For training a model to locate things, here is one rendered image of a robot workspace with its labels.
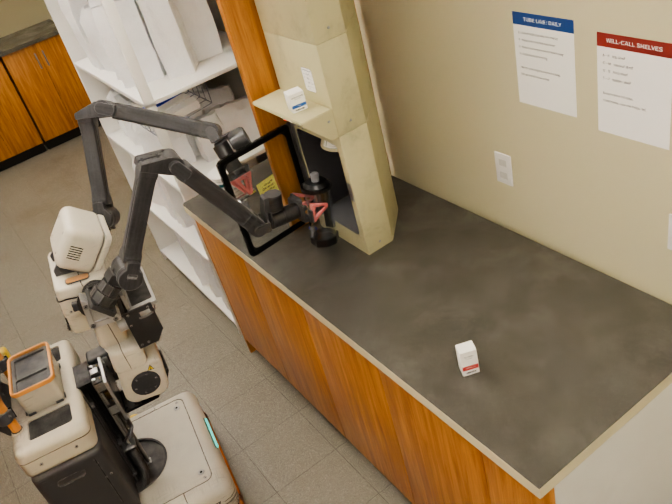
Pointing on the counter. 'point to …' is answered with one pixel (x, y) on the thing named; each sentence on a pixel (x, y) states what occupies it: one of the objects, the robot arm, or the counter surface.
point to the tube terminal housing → (346, 125)
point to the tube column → (305, 18)
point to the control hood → (316, 121)
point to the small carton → (295, 99)
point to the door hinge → (298, 150)
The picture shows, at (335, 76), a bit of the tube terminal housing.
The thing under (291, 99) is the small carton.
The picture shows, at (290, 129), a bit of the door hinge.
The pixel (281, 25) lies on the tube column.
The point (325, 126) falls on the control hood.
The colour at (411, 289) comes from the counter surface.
